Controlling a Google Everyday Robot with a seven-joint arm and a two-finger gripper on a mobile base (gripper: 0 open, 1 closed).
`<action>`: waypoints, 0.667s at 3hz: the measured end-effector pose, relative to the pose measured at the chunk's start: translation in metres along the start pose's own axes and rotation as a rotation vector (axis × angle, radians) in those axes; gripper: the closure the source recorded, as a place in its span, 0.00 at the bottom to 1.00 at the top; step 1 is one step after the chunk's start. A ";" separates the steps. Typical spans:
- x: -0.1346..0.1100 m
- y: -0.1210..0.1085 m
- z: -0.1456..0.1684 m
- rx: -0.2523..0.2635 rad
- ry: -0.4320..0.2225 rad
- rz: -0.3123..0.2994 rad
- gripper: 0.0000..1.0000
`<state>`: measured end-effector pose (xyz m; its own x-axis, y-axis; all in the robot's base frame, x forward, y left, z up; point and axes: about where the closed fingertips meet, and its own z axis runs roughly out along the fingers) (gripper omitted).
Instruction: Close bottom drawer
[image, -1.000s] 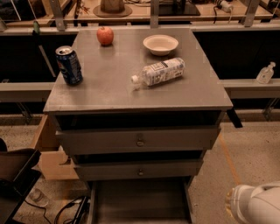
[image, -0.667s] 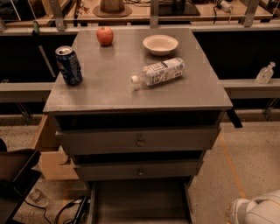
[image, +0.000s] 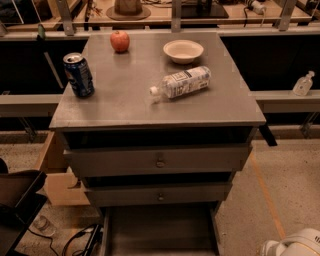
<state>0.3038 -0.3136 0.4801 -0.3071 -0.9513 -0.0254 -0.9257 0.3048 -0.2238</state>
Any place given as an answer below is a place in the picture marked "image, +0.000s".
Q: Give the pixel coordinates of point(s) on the clear plastic water bottle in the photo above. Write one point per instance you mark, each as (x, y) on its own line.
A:
(182, 83)

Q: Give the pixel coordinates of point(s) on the grey three-drawer cabinet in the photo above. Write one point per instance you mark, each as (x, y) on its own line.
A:
(122, 115)

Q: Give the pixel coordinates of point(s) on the grey middle drawer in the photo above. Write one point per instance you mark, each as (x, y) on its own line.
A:
(158, 194)

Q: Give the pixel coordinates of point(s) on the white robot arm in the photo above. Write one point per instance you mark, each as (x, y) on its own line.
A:
(305, 242)

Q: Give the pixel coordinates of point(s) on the black chair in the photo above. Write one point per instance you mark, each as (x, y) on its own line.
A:
(19, 205)

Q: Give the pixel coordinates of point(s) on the grey drawer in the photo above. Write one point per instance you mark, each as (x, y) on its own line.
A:
(161, 230)
(112, 162)
(158, 194)

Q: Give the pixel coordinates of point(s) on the clear plastic cup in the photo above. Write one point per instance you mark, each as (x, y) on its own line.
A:
(43, 225)

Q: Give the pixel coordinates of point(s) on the blue soda can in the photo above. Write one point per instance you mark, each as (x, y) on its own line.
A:
(78, 74)

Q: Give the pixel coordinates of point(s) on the black monitor base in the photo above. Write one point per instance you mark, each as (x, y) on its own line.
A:
(202, 9)

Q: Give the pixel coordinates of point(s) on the white paper bowl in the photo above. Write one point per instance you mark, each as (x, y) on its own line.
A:
(183, 51)

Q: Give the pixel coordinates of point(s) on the brown hat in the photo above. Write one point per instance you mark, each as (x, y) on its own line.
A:
(128, 10)

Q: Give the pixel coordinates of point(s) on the grey top drawer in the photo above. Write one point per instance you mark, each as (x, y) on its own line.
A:
(112, 162)

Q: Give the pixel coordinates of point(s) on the red apple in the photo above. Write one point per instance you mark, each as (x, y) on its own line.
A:
(120, 41)

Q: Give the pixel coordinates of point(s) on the grey bottom drawer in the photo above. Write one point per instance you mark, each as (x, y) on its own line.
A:
(161, 230)

